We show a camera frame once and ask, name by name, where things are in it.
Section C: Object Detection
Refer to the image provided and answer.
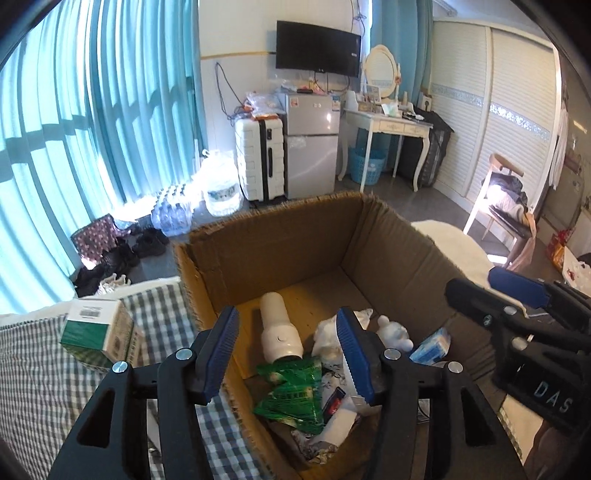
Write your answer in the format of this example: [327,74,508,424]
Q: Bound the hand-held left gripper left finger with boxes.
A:
[46,305,241,480]

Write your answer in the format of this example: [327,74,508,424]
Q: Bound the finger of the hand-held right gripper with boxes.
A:
[488,267,591,324]
[444,277,532,335]

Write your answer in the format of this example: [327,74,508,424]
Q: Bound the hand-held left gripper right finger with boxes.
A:
[336,307,527,480]

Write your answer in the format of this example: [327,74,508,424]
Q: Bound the white plush toy blue star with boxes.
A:
[376,315,415,355]

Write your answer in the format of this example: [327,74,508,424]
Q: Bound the white cylindrical bottle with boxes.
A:
[259,293,304,364]

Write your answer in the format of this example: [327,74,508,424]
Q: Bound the blue white tissue pack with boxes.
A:
[409,327,452,365]

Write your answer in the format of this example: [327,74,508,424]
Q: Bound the green snack packet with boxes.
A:
[253,357,326,435]

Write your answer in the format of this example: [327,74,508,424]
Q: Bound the grey cloth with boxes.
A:
[292,427,343,466]

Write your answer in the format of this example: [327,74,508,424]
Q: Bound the cardboard box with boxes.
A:
[173,190,509,480]

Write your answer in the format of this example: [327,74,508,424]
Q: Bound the green white medicine box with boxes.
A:
[60,298,148,372]

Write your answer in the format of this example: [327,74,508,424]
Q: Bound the person's right forearm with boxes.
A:
[524,418,591,480]

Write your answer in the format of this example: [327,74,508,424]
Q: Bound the pink plastic bag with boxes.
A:
[505,222,539,273]

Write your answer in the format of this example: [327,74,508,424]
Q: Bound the red snack bag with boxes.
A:
[547,231,575,273]

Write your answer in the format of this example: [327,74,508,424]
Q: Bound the pile of clothes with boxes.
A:
[482,173,536,227]

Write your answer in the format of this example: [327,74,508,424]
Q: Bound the wooden chair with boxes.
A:
[463,154,539,268]

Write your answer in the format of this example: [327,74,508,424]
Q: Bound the white shoes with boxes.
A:
[95,273,132,296]

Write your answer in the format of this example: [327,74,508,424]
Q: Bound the black shoes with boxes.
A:
[131,227,171,258]
[102,244,141,274]
[73,263,116,297]

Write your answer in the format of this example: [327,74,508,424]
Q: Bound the pack of water bottles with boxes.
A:
[150,182,204,236]

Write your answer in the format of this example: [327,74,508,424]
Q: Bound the black storage bag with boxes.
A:
[397,105,455,188]

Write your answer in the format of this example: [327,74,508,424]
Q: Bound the white hanging garment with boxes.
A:
[549,78,573,190]

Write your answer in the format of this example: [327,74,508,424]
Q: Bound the large clear water jug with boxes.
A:
[201,148,245,217]

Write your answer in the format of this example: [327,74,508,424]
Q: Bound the polka dot bag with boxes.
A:
[71,213,139,264]

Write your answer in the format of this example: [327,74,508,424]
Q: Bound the blue plastic basket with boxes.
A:
[348,147,387,184]

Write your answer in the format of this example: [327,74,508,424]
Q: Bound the blue white checkered blanket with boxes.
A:
[0,281,278,480]

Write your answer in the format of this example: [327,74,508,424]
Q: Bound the white suitcase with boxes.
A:
[234,116,286,202]

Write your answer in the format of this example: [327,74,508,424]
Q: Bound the white dressing table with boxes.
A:
[337,99,435,192]

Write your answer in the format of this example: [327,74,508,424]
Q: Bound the silver refrigerator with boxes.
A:
[283,91,342,199]

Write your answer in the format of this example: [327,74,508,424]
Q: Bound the white louvered wardrobe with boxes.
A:
[431,18,568,208]

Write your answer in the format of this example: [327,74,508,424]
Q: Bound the clear plastic bags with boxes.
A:
[242,90,283,118]

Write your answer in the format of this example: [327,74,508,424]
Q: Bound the oval vanity mirror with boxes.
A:
[360,45,402,100]

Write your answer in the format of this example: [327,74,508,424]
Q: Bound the teal curtain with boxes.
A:
[369,0,435,104]
[0,0,116,287]
[83,0,208,208]

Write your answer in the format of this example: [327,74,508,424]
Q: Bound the black television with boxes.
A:
[276,20,362,78]

